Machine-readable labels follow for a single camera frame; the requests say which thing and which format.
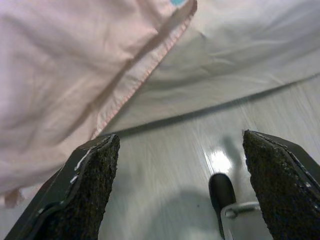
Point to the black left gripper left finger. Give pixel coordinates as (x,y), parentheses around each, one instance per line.
(82,190)

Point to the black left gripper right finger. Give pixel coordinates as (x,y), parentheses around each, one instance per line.
(282,190)

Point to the pink dotted pillow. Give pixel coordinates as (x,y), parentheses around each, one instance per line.
(62,62)

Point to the bed with beige sheet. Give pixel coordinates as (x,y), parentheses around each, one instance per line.
(225,62)

